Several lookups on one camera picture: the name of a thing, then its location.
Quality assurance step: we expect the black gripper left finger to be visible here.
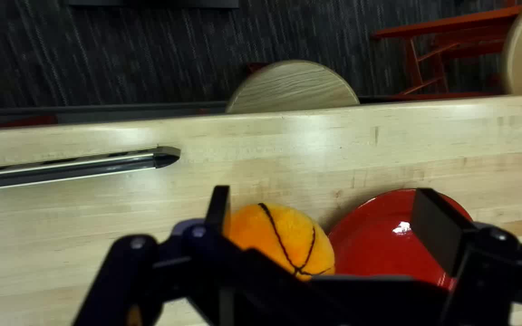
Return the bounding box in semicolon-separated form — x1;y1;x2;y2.
73;185;336;326

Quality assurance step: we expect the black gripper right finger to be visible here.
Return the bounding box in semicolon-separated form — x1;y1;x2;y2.
410;187;522;326

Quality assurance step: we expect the red plate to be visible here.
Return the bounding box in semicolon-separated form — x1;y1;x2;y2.
329;189;476;292

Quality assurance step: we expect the orange plush pumpkin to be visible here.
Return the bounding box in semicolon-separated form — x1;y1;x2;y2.
224;203;338;281

